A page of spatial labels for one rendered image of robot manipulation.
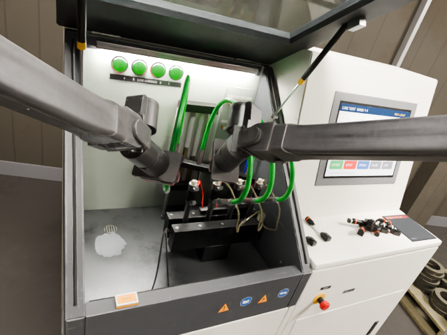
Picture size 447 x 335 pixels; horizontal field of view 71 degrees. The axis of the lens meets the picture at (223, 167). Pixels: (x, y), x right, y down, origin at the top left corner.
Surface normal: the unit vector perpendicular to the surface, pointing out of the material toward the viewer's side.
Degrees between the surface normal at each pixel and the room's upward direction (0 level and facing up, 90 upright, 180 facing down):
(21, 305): 0
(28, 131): 90
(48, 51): 90
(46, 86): 71
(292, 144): 62
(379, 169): 76
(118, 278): 0
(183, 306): 90
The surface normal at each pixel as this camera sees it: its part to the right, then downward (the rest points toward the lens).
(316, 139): -0.68, -0.28
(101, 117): 0.95, -0.03
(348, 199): 0.44, 0.29
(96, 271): 0.24, -0.86
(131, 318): 0.40, 0.51
